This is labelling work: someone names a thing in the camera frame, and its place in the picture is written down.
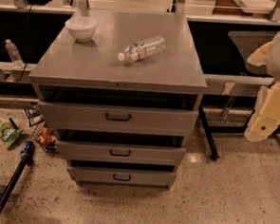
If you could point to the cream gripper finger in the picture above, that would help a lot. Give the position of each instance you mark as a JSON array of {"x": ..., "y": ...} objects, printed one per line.
[
  {"x": 260, "y": 56},
  {"x": 266, "y": 117}
]

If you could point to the grey top drawer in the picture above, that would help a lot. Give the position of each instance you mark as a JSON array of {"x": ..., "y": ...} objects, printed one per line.
[{"x": 119, "y": 119}]

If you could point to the grey drawer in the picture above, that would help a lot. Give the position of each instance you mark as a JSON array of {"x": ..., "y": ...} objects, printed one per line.
[
  {"x": 119, "y": 119},
  {"x": 112, "y": 152},
  {"x": 122, "y": 176}
]

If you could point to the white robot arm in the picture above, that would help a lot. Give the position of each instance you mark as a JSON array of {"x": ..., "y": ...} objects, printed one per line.
[{"x": 273, "y": 66}]

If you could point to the grey metal drawer cabinet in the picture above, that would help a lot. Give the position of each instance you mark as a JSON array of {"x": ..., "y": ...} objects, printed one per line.
[{"x": 90, "y": 73}]

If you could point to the grey bottom drawer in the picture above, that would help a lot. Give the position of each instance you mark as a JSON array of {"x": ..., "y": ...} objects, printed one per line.
[{"x": 122, "y": 176}]

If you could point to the grey middle drawer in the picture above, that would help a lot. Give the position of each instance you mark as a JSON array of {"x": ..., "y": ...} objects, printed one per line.
[{"x": 112, "y": 152}]

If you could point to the grey chair seat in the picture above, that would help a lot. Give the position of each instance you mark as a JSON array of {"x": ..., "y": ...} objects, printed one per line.
[{"x": 248, "y": 42}]

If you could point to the clear plastic water bottle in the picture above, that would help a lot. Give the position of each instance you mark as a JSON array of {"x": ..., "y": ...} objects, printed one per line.
[{"x": 142, "y": 49}]

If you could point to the white ceramic bowl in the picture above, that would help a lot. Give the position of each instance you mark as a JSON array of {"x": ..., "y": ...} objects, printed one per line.
[{"x": 81, "y": 28}]

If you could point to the orange snack packet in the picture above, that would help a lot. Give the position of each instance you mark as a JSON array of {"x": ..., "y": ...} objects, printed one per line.
[{"x": 46, "y": 137}]

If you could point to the dark snack packet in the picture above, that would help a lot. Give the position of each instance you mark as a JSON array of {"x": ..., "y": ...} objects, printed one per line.
[{"x": 34, "y": 116}]

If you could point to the small upright water bottle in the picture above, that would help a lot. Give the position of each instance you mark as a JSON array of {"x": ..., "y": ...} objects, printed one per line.
[{"x": 14, "y": 54}]

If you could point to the black pole with blue band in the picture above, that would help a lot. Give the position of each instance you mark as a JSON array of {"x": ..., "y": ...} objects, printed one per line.
[{"x": 27, "y": 152}]

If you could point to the green snack bag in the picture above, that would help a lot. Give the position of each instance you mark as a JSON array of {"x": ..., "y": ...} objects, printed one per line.
[{"x": 9, "y": 134}]

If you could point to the black table leg frame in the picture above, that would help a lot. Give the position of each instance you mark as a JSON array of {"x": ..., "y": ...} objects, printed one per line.
[{"x": 209, "y": 130}]

